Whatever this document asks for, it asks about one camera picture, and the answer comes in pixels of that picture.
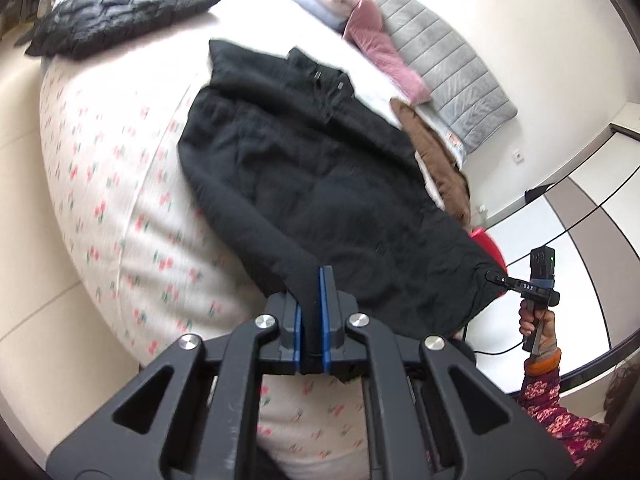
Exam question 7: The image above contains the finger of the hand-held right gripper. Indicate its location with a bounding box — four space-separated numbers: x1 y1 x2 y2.
486 271 523 294

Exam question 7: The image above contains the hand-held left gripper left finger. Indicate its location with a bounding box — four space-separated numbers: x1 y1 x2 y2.
46 292 304 480

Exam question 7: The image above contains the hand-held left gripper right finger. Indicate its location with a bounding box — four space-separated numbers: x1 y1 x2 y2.
319 266 576 480

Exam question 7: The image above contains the person's right forearm floral sleeve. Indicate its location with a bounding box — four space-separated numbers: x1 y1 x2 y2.
515 347 623 467

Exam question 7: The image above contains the person's right hand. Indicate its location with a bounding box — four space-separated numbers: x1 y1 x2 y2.
518 304 557 357

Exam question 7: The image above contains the red round object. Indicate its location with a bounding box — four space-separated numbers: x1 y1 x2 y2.
467 227 508 303

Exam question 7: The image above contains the white and grey wardrobe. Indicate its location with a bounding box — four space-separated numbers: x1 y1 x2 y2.
492 125 640 398

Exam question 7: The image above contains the brown fleece garment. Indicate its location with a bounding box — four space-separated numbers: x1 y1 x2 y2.
390 98 472 226

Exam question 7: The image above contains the white pillow with red label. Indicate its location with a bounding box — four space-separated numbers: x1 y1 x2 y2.
414 104 469 170

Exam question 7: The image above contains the grey quilted headboard cushion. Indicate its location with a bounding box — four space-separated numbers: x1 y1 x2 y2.
352 0 518 153

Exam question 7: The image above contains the bed with floral sheet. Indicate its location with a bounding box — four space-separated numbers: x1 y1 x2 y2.
37 0 501 480

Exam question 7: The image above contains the pink velvet cloth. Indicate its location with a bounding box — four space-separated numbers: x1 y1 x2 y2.
341 0 432 103

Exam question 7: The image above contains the black quilted puffer jacket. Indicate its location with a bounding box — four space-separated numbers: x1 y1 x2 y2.
22 0 222 59

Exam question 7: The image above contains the black cable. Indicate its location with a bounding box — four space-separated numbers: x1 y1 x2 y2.
462 324 526 357

